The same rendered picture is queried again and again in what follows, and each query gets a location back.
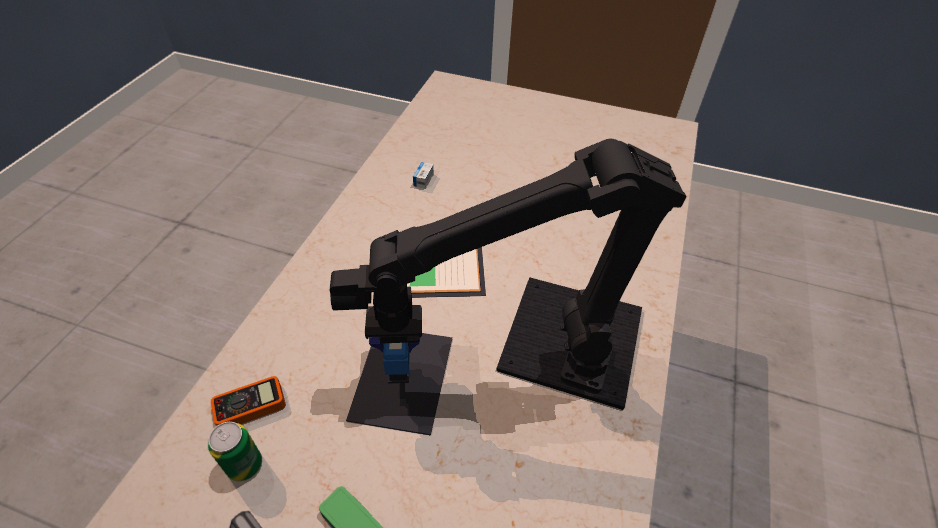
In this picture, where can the small white and blue box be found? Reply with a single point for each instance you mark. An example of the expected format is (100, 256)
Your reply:
(423, 175)

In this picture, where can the green drink can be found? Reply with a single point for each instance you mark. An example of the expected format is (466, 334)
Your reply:
(234, 450)

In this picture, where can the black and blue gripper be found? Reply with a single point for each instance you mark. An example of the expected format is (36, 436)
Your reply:
(394, 327)

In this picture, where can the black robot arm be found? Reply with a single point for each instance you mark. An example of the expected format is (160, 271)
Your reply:
(397, 257)

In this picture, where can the orange digital multimeter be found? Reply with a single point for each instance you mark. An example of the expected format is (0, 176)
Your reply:
(249, 402)

